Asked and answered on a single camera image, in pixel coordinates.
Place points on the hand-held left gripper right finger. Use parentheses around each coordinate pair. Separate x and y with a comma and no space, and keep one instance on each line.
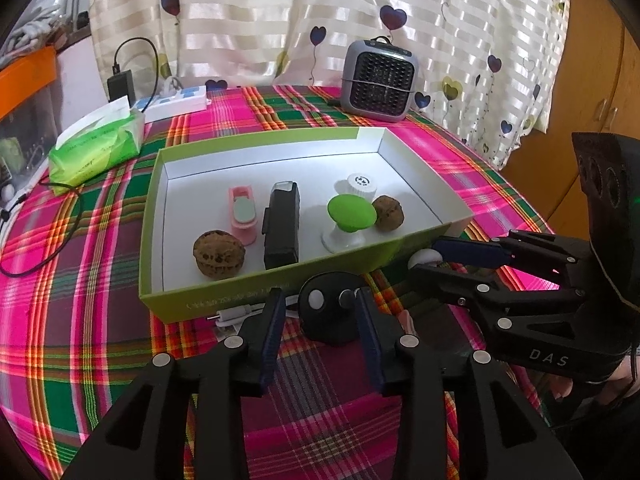
(369,345)

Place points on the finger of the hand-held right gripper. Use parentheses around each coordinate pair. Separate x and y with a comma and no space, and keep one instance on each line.
(470,252)
(465,290)

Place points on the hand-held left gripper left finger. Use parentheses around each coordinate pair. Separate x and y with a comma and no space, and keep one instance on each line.
(267,345)

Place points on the pink clip attachment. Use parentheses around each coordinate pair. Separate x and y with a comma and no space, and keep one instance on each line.
(407,321)

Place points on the small white mushroom head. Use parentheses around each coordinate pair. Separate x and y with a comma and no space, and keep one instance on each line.
(424,258)

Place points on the black round massager head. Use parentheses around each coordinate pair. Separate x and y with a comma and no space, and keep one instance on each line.
(325,325)

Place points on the small walnut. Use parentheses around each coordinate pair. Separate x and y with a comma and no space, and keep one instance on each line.
(389,212)

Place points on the large walnut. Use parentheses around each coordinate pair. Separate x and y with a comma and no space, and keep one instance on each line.
(220,255)

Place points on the white attachment with green cap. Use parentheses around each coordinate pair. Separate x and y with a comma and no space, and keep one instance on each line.
(350,212)

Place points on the white round printed head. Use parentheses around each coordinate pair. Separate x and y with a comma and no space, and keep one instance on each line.
(359,182)

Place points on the pink attachment with grey pad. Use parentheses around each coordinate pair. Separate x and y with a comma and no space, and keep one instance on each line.
(243,210)

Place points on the green cardboard box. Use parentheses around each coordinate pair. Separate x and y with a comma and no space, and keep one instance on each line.
(200,175)

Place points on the person's right hand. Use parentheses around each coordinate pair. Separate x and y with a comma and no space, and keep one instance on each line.
(625,377)

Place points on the pink green plaid tablecloth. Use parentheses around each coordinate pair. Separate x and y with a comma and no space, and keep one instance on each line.
(100,335)

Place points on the wooden cabinet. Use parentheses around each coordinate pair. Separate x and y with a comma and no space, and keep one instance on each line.
(590,85)

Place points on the grey desktop heater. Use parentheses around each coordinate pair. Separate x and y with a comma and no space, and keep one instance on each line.
(380,80)

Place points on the white power strip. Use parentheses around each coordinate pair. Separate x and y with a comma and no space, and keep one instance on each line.
(185,100)

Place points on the green tissue pack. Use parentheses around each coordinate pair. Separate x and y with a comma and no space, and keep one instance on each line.
(100,145)

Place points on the white plug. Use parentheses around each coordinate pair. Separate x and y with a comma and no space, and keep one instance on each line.
(171,85)

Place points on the small white ball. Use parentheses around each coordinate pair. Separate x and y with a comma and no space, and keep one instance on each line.
(8,192)

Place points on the cream curtain with heart print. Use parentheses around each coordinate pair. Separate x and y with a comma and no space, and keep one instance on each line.
(250,10)

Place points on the clear storage bin orange lid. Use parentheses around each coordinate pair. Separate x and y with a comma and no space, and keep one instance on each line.
(30,67)

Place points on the pile of white bags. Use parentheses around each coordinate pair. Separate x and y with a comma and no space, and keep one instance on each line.
(45,20)

